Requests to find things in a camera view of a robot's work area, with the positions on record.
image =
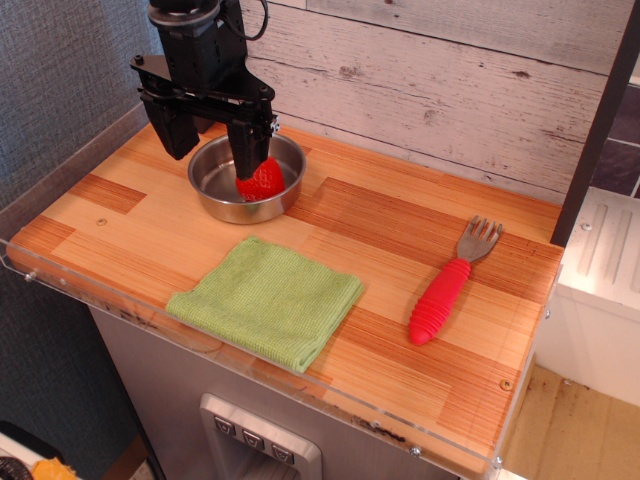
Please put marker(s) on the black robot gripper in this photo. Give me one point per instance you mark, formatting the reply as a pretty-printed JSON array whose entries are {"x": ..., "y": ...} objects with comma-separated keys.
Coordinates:
[{"x": 202, "y": 73}]

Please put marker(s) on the green cloth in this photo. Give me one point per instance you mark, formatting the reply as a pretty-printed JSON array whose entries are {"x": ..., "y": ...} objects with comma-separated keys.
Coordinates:
[{"x": 271, "y": 301}]

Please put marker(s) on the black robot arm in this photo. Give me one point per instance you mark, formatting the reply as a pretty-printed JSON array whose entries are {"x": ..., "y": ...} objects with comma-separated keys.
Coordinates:
[{"x": 192, "y": 10}]

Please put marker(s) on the stainless steel bowl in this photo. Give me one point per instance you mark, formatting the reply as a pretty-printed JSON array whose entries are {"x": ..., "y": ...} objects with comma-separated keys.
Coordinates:
[{"x": 212, "y": 173}]

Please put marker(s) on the red toy strawberry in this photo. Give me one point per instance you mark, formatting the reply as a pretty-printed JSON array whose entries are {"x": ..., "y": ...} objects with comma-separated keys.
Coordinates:
[{"x": 266, "y": 182}]

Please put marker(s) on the grey toy fridge cabinet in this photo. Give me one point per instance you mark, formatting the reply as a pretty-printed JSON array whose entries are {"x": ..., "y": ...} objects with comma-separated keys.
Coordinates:
[{"x": 372, "y": 406}]

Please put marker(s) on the silver dispenser button panel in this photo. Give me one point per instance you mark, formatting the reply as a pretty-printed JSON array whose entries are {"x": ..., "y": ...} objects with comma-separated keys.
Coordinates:
[{"x": 246, "y": 446}]

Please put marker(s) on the yellow black object bottom-left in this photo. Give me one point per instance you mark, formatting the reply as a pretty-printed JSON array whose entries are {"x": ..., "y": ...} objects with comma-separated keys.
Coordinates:
[{"x": 47, "y": 469}]

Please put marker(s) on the white toy sink unit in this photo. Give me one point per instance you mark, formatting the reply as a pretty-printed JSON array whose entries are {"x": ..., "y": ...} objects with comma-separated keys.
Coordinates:
[{"x": 590, "y": 333}]

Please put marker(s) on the red-handled metal fork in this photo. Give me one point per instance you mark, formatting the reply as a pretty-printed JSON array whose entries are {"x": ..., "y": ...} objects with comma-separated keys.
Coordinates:
[{"x": 434, "y": 307}]

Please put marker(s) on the dark right frame post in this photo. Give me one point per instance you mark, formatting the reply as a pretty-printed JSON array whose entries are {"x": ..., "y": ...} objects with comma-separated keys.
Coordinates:
[{"x": 609, "y": 104}]

